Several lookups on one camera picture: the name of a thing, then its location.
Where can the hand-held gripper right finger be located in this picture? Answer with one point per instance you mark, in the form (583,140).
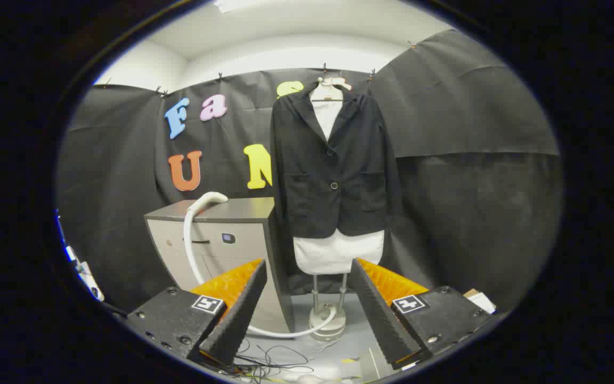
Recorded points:
(379,314)

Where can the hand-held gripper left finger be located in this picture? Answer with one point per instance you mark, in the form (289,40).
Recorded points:
(240,314)

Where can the garment steamer base with poles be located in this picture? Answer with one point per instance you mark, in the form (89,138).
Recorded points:
(328,326)

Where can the black jacket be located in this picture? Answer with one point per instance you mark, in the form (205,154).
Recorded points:
(307,160)

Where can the white clothes hanger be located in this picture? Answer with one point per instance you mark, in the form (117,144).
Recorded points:
(327,94)

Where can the grey cabinet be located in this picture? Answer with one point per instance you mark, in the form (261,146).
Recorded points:
(221,256)

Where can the cardboard box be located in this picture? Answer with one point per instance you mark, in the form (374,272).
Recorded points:
(480,301)

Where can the white and blue device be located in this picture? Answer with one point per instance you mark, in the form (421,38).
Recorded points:
(87,277)

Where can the black backdrop cloth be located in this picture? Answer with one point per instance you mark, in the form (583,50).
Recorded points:
(445,106)

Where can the ceiling light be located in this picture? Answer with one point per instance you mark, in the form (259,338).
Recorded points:
(232,4)

